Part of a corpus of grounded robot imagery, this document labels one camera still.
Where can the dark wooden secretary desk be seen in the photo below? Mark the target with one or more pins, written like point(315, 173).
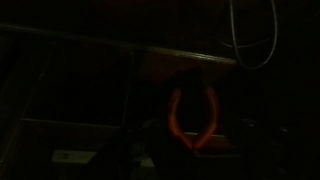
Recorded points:
point(97, 75)

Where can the white label in compartment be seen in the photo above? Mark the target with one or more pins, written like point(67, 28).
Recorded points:
point(74, 157)

